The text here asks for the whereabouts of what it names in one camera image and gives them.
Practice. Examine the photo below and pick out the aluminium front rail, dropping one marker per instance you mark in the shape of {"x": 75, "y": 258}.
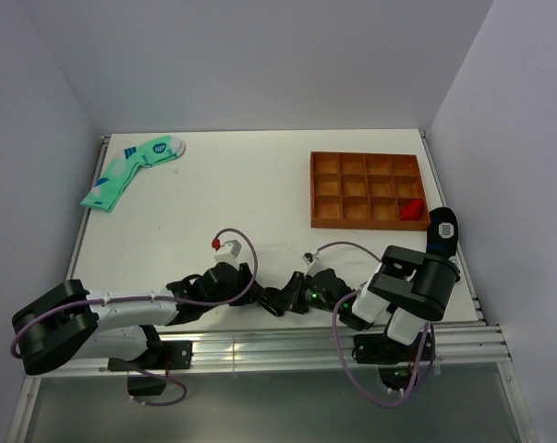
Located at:
{"x": 314, "y": 349}

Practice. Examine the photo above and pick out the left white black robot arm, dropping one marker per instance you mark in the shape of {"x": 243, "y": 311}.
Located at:
{"x": 71, "y": 322}

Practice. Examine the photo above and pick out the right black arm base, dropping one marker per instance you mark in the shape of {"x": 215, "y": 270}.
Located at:
{"x": 396, "y": 361}

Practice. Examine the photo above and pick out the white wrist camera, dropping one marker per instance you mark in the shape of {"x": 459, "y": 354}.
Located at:
{"x": 312, "y": 261}
{"x": 226, "y": 252}

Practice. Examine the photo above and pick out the green blue patterned sock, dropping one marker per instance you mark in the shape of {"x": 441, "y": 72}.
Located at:
{"x": 121, "y": 170}

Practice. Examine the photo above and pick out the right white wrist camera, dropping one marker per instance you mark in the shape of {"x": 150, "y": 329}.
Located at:
{"x": 312, "y": 261}

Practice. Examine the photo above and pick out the rolled red sock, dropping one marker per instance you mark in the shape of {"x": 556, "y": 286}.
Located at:
{"x": 412, "y": 210}

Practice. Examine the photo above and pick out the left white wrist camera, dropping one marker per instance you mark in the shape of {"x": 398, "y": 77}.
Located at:
{"x": 226, "y": 252}

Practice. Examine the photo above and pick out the black white striped sock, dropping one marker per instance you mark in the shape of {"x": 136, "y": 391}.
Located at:
{"x": 276, "y": 302}

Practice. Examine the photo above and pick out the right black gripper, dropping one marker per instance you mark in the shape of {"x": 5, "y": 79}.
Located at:
{"x": 296, "y": 288}

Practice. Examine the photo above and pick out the dark blue sock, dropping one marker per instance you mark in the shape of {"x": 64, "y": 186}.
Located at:
{"x": 442, "y": 234}

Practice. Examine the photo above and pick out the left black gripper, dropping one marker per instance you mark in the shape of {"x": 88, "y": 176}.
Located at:
{"x": 254, "y": 291}

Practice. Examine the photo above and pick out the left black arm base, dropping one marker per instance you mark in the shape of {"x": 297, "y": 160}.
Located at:
{"x": 150, "y": 374}

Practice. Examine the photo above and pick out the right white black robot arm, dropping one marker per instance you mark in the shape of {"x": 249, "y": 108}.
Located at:
{"x": 412, "y": 288}

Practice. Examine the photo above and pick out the orange compartment tray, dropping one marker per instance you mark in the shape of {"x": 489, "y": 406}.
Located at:
{"x": 364, "y": 191}

